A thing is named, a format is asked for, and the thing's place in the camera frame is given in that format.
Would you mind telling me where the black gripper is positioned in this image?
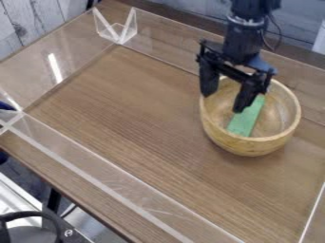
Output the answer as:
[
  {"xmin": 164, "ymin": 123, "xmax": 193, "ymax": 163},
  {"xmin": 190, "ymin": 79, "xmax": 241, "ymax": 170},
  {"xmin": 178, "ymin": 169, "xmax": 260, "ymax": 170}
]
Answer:
[{"xmin": 196, "ymin": 39, "xmax": 277, "ymax": 113}]

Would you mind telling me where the green rectangular block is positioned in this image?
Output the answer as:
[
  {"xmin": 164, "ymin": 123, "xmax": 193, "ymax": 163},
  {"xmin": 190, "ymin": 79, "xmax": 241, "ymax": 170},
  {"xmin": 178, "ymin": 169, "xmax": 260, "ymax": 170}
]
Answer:
[{"xmin": 228, "ymin": 95, "xmax": 265, "ymax": 137}]

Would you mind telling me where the brown wooden bowl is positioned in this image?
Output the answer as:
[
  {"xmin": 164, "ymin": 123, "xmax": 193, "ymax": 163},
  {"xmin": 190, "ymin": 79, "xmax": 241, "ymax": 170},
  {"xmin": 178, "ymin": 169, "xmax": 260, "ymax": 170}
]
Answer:
[{"xmin": 200, "ymin": 76, "xmax": 303, "ymax": 157}]

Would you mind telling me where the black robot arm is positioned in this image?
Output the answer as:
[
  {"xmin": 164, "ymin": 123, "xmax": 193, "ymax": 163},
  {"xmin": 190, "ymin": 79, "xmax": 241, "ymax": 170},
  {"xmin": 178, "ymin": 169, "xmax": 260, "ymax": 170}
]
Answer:
[{"xmin": 197, "ymin": 0, "xmax": 283, "ymax": 113}]

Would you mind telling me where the black table leg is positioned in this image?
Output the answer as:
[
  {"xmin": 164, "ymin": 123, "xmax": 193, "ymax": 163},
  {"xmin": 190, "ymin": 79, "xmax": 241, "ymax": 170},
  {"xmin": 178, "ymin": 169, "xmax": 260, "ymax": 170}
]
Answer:
[{"xmin": 47, "ymin": 189, "xmax": 63, "ymax": 214}]

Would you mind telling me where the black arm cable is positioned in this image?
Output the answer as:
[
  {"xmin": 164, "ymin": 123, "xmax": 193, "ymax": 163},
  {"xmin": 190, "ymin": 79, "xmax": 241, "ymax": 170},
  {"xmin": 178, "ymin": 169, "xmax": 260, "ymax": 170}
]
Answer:
[{"xmin": 261, "ymin": 12, "xmax": 285, "ymax": 53}]

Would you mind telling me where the clear acrylic corner bracket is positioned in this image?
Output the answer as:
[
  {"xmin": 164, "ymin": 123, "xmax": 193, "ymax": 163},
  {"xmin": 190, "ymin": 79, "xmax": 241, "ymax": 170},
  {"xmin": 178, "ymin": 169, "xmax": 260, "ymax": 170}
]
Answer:
[{"xmin": 91, "ymin": 8, "xmax": 138, "ymax": 45}]

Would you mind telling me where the clear acrylic tray wall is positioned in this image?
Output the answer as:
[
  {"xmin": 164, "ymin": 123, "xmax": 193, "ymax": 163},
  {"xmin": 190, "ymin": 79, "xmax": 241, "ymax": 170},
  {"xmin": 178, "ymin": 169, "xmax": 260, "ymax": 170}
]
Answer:
[{"xmin": 0, "ymin": 92, "xmax": 243, "ymax": 243}]

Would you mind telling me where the black cable loop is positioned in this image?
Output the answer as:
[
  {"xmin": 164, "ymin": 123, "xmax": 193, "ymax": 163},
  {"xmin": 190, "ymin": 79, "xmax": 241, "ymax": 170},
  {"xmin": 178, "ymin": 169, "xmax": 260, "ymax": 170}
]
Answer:
[{"xmin": 0, "ymin": 210, "xmax": 65, "ymax": 243}]

